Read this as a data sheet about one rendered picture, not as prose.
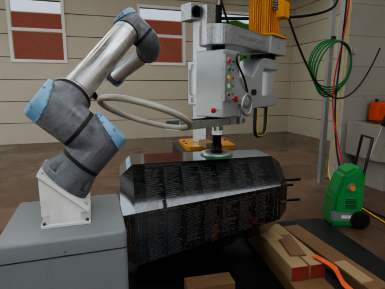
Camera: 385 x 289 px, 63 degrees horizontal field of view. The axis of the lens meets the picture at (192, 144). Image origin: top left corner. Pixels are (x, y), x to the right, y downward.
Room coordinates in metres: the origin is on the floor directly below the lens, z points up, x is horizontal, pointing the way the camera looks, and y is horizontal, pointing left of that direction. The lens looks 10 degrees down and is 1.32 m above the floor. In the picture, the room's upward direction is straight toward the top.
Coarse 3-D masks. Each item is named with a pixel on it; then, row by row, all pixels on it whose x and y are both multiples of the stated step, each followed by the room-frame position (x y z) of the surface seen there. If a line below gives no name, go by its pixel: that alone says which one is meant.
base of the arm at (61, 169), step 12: (60, 156) 1.08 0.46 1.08; (48, 168) 1.04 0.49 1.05; (60, 168) 1.04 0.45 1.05; (72, 168) 1.05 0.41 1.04; (84, 168) 1.06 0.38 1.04; (60, 180) 1.02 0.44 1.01; (72, 180) 1.03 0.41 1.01; (84, 180) 1.06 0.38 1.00; (72, 192) 1.03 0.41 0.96; (84, 192) 1.07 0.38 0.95
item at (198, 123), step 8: (168, 120) 1.80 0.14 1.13; (176, 120) 1.85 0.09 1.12; (192, 120) 1.98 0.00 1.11; (200, 120) 1.85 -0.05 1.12; (208, 120) 1.92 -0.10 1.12; (216, 120) 1.99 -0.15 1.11; (224, 120) 2.06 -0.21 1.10; (232, 120) 2.15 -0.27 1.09; (192, 128) 1.80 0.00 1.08; (200, 128) 1.85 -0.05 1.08
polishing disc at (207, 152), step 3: (204, 150) 2.15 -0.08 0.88; (207, 150) 2.15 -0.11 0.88; (210, 150) 2.15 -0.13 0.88; (222, 150) 2.15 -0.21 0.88; (225, 150) 2.15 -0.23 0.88; (228, 150) 2.15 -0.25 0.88; (201, 153) 2.09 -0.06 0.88; (204, 153) 2.05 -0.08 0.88; (207, 153) 2.05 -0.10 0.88; (210, 153) 2.05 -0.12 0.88; (213, 153) 2.05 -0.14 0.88; (216, 153) 2.05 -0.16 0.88; (219, 153) 2.05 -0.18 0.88; (222, 153) 2.05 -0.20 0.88; (225, 153) 2.05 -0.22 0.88; (228, 153) 2.05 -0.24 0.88; (231, 153) 2.07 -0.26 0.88; (210, 156) 2.01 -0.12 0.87; (213, 156) 2.00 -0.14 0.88; (216, 156) 2.00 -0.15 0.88; (219, 156) 2.00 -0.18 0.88; (222, 156) 2.01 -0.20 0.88; (225, 156) 2.01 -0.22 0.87
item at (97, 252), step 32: (32, 224) 1.02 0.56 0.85; (96, 224) 1.02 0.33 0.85; (0, 256) 0.87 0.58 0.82; (32, 256) 0.89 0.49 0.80; (64, 256) 0.92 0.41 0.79; (96, 256) 0.95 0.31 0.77; (0, 288) 0.86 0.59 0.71; (32, 288) 0.89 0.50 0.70; (64, 288) 0.92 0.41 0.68; (96, 288) 0.95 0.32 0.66; (128, 288) 0.99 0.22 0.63
